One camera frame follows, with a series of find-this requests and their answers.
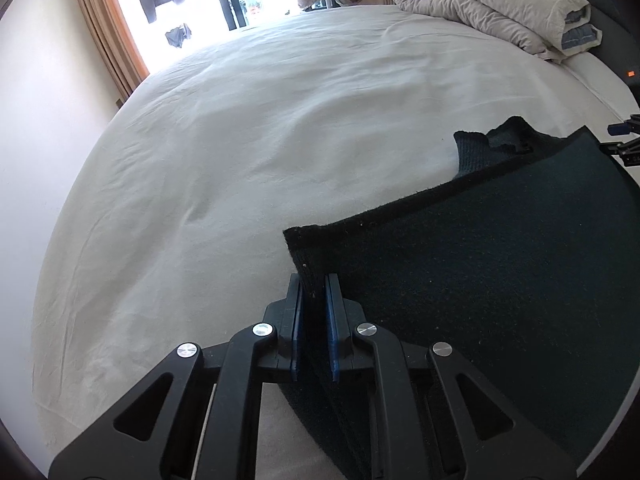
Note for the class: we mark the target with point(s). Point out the dark green sweater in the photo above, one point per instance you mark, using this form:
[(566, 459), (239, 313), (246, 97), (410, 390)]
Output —
[(475, 285)]

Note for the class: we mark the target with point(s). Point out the small dark hanging garment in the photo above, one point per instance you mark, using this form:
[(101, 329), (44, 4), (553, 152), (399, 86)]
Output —
[(177, 35)]

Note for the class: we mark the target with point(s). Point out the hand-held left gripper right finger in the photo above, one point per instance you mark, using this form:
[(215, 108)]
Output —
[(331, 330)]

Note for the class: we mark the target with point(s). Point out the grey padded headboard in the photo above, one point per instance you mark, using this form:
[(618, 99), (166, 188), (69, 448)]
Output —
[(615, 25)]

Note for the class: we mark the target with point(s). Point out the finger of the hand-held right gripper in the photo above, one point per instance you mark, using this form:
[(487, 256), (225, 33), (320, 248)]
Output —
[(620, 128), (625, 152)]

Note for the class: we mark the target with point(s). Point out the bed with white sheet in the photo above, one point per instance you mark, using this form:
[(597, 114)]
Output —
[(225, 160)]

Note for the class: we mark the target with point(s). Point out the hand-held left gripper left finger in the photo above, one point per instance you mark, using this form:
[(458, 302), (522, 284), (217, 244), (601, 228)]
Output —
[(296, 330)]

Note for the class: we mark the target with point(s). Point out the white flat pillow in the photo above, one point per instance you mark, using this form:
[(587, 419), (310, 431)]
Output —
[(600, 80)]

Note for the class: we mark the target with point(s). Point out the folded beige duvet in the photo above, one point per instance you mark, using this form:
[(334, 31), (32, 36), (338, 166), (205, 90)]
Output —
[(475, 0)]

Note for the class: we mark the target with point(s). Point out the beige curtain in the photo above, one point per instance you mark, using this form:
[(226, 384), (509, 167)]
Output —
[(100, 10)]

